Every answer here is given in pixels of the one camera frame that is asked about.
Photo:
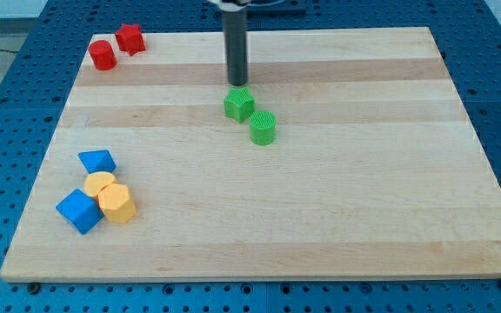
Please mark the red cylinder block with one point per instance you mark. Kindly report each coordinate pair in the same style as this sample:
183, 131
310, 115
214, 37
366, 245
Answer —
102, 55

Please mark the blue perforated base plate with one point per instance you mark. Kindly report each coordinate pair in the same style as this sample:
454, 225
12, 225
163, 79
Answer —
34, 91

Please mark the green star block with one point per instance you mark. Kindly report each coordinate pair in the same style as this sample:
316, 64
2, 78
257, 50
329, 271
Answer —
239, 103

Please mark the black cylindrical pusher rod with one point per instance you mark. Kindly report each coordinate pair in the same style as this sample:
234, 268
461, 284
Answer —
234, 22

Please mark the blue cube block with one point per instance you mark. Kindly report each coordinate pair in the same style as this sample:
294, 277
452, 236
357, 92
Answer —
80, 210

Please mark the yellow hexagon block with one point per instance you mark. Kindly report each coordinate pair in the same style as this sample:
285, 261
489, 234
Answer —
116, 203

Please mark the red star block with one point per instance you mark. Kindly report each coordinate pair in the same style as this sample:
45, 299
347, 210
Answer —
130, 39

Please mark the green cylinder block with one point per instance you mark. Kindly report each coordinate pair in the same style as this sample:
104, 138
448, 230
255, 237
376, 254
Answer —
262, 127

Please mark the yellow round block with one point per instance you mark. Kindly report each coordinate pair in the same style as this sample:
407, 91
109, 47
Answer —
95, 182

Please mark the wooden board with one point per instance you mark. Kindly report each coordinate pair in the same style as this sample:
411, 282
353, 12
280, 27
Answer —
376, 172

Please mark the blue triangular block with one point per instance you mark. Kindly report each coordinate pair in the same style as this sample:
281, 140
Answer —
97, 160

